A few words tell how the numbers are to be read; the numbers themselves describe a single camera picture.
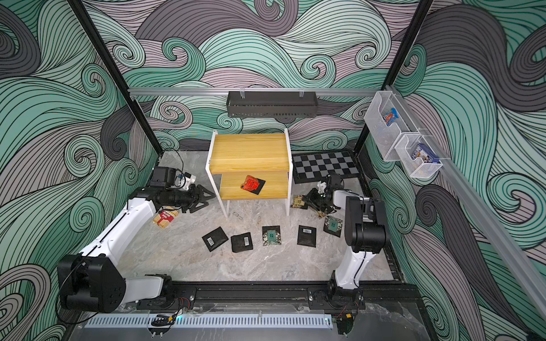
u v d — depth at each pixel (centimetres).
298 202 98
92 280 40
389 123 83
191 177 79
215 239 88
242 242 86
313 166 110
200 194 72
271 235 88
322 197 85
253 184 86
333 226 91
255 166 71
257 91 92
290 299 74
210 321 70
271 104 106
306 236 88
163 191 60
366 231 50
